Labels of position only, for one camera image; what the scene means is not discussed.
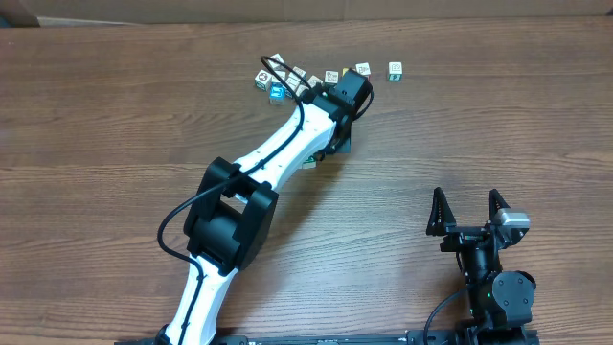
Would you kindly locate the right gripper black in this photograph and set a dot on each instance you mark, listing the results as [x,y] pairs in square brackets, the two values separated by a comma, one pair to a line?
[443,221]

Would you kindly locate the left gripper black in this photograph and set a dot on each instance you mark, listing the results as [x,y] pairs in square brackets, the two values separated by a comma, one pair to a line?
[345,139]

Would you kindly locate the block red circle green side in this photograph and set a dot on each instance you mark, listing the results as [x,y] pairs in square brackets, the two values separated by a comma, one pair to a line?
[263,80]

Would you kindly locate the white block tilted centre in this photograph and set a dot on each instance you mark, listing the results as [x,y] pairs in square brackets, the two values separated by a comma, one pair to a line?
[314,81]

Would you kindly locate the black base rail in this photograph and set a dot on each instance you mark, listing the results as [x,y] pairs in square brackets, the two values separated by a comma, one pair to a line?
[409,338]

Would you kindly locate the block with red picture top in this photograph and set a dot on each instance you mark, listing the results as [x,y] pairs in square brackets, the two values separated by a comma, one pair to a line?
[276,62]

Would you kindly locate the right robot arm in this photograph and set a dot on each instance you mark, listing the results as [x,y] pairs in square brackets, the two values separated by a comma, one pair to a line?
[500,302]

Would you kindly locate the white block teal far right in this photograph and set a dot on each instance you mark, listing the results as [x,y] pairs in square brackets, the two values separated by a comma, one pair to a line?
[395,71]

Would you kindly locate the white block green grid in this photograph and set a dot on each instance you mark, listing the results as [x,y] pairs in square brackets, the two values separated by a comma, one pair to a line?
[298,74]

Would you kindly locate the white block teal side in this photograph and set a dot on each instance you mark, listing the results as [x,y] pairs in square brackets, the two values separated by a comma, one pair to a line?
[291,87]

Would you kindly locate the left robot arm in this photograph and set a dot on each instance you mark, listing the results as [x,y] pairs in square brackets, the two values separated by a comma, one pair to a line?
[229,217]

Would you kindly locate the white block red bottom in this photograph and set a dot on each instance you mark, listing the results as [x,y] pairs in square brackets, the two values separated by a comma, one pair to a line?
[363,69]

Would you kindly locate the white block green letters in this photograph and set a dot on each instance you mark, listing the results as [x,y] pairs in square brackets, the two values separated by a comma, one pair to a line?
[331,77]

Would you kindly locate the white block behind blue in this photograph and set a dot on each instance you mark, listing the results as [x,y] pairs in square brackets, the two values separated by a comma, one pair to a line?
[280,76]

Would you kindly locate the white block green side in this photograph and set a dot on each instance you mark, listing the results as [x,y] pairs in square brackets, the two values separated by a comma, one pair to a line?
[310,163]

